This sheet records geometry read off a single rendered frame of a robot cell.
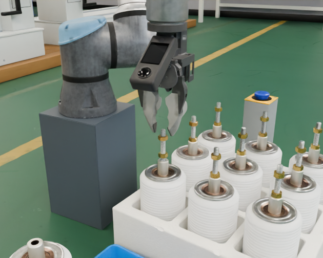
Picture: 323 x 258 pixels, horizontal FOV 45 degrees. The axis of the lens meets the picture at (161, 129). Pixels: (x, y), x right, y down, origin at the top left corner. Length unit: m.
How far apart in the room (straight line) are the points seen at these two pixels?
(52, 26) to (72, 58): 2.34
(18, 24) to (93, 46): 1.91
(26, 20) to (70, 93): 1.93
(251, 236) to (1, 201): 0.80
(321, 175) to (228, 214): 0.24
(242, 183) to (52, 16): 2.66
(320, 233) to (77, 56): 0.64
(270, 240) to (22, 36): 2.34
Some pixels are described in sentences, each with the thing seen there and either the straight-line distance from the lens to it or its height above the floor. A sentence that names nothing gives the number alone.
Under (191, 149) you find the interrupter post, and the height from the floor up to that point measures 0.26.
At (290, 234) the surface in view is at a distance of 0.70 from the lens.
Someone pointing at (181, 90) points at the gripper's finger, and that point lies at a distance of 0.71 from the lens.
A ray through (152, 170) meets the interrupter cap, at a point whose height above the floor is 0.25.
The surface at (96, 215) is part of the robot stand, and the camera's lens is 1.06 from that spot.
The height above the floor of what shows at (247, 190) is 0.22.
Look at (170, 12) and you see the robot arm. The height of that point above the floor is 0.57.
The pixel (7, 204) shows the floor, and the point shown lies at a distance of 1.25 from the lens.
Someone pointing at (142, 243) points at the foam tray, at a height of 0.12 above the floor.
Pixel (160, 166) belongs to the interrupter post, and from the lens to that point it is 0.79.
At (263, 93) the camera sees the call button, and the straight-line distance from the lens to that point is 1.09.
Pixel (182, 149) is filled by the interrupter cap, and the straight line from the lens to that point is 0.90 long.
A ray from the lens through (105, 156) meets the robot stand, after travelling 0.99.
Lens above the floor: 0.64
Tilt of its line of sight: 22 degrees down
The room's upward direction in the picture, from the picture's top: straight up
